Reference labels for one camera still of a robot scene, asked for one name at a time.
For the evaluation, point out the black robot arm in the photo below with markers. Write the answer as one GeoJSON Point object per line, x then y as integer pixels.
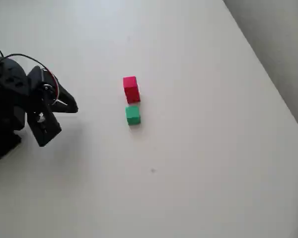
{"type": "Point", "coordinates": [10, 99]}

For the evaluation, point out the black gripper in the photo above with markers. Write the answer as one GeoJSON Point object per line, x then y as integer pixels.
{"type": "Point", "coordinates": [64, 99]}

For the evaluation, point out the red block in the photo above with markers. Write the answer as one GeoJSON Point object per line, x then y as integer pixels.
{"type": "Point", "coordinates": [129, 83]}
{"type": "Point", "coordinates": [134, 99]}

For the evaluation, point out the green cube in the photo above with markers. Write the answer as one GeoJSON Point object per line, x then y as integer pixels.
{"type": "Point", "coordinates": [132, 115]}

